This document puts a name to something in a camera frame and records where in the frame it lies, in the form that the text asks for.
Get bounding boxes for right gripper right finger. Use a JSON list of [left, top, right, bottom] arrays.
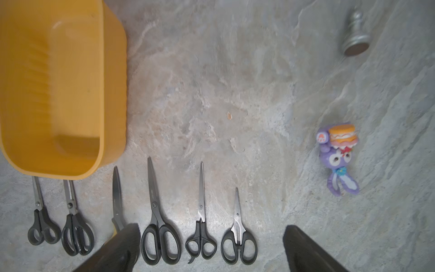
[[283, 225, 349, 272]]

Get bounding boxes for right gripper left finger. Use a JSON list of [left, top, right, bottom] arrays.
[[74, 223, 140, 272]]

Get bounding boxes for yellow handled scissors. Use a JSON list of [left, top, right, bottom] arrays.
[[112, 166, 125, 237]]

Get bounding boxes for black bladed black scissors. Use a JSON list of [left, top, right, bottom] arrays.
[[139, 157, 181, 265]]

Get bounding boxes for large black handled scissors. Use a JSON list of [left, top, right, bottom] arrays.
[[61, 180, 95, 256]]

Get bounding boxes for slim black handled scissors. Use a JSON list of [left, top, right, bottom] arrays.
[[185, 162, 217, 264]]

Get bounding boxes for small black handled scissors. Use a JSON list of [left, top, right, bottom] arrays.
[[27, 176, 61, 245]]

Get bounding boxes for yellow plastic storage box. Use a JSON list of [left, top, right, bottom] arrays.
[[1, 1, 127, 180]]

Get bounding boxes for purple plush toy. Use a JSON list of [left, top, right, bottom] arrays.
[[316, 122, 360, 197]]

